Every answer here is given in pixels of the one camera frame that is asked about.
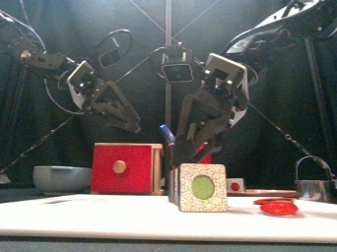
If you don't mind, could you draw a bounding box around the white cutting board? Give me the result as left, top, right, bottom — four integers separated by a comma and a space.
0, 193, 337, 244

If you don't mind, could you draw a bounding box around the blue-handled knife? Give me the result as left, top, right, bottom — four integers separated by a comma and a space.
157, 123, 176, 148

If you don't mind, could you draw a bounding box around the grey bowl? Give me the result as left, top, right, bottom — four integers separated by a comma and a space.
32, 164, 93, 195

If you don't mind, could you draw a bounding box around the red plate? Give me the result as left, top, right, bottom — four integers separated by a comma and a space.
252, 197, 299, 218

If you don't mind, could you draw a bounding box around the red box with wooden frame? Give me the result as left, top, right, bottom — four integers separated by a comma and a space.
89, 142, 164, 196

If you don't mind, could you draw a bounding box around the sushi slice with green centre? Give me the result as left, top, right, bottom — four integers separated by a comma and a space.
172, 166, 181, 207
177, 162, 230, 213

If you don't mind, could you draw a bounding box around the grey vertical frame pole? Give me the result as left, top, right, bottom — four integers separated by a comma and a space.
164, 0, 173, 132

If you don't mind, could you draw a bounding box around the brown wooden tray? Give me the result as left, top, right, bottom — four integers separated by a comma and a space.
226, 188, 299, 199

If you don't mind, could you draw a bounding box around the red cup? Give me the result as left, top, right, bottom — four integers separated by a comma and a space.
196, 143, 214, 165

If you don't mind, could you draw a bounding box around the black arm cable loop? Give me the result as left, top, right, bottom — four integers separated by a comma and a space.
41, 77, 85, 116

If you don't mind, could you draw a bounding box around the white sushi with red centre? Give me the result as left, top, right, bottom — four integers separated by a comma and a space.
224, 177, 246, 193

